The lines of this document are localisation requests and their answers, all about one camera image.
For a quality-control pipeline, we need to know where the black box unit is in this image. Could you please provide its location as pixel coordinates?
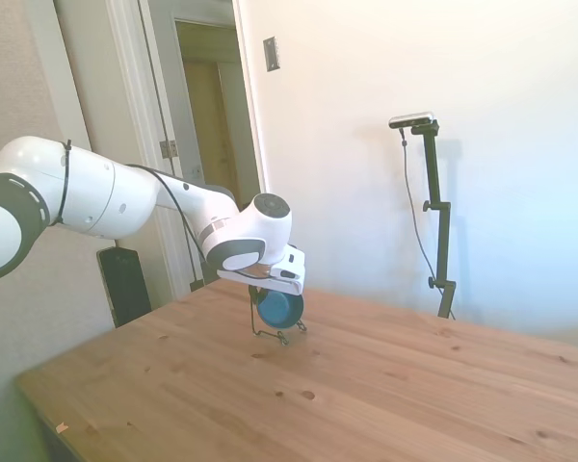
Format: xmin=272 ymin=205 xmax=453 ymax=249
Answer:
xmin=96 ymin=245 xmax=153 ymax=330

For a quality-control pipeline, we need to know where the silver stereo camera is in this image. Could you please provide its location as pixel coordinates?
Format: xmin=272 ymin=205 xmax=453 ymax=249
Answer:
xmin=388 ymin=111 xmax=435 ymax=130

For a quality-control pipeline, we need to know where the grey wall switch plate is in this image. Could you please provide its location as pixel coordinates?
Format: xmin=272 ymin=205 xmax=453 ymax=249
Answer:
xmin=262 ymin=36 xmax=281 ymax=73

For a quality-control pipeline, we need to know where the grey open door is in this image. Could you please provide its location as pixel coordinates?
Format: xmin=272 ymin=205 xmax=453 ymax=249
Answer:
xmin=142 ymin=0 xmax=219 ymax=285

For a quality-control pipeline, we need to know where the white door with knob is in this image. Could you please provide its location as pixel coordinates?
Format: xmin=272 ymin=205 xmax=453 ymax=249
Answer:
xmin=28 ymin=0 xmax=174 ymax=309

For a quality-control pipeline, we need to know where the blue bowl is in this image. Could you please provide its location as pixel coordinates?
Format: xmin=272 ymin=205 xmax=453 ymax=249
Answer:
xmin=255 ymin=290 xmax=305 ymax=330

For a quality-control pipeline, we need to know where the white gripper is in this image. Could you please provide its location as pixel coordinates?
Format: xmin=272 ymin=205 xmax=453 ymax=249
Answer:
xmin=216 ymin=269 xmax=304 ymax=306

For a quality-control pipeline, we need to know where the black wire bowl rack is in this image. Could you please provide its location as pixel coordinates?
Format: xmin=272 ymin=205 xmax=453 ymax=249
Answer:
xmin=248 ymin=287 xmax=308 ymax=347

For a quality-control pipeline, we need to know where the black camera stand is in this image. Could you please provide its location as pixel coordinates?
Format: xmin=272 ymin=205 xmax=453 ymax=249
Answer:
xmin=410 ymin=120 xmax=458 ymax=320

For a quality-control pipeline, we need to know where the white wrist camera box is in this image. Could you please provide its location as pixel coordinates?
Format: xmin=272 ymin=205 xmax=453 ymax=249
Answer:
xmin=268 ymin=244 xmax=310 ymax=283

